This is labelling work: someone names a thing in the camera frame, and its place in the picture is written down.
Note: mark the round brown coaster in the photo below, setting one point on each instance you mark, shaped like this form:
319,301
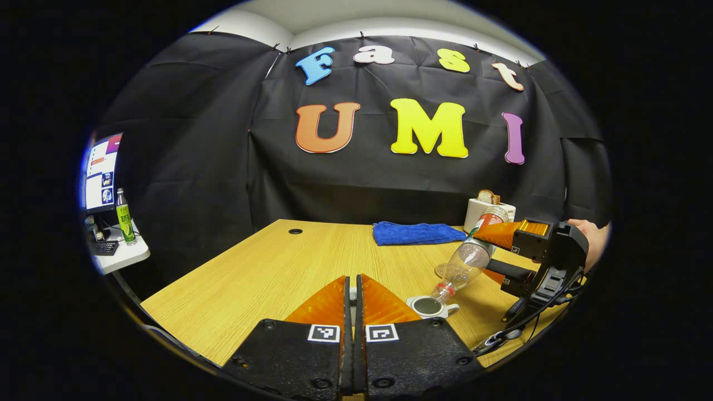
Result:
441,270

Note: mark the computer monitor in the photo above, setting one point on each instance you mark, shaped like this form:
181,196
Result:
101,172

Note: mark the blue towel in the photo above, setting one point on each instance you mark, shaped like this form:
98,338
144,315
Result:
418,234

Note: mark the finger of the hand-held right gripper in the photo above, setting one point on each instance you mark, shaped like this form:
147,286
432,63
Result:
529,239
515,275

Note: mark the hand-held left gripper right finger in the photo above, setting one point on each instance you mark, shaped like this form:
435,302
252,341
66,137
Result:
412,356

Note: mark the black keyboard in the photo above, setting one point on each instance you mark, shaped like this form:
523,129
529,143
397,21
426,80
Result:
106,248

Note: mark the white side table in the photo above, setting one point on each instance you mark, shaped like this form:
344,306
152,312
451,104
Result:
131,256

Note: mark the white toaster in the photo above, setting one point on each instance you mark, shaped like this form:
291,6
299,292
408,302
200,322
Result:
473,214

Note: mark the green drink bottle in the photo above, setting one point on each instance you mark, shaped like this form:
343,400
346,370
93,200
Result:
126,220

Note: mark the white teacup lid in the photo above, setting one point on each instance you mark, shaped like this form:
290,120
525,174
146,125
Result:
352,294

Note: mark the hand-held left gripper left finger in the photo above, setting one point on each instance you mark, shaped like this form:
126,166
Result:
289,356

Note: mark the clear water bottle red label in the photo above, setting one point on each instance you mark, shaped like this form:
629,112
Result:
468,262

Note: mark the white teacup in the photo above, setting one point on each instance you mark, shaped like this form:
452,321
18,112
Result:
426,307

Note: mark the black backdrop cloth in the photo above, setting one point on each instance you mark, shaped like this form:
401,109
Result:
390,184

